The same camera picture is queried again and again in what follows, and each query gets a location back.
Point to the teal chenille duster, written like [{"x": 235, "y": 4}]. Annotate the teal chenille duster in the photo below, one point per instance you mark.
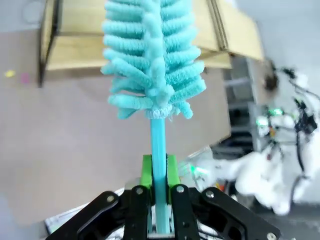
[{"x": 152, "y": 50}]

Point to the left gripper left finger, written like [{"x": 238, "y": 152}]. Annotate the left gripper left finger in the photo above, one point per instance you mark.
[{"x": 112, "y": 215}]

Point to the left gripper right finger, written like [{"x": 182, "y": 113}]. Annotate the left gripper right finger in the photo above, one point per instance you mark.
[{"x": 212, "y": 215}]

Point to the yellow paper scrap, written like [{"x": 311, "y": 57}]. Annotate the yellow paper scrap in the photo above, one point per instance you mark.
[{"x": 10, "y": 73}]

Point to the pink paper scrap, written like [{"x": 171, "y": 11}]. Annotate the pink paper scrap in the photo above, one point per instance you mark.
[{"x": 25, "y": 77}]

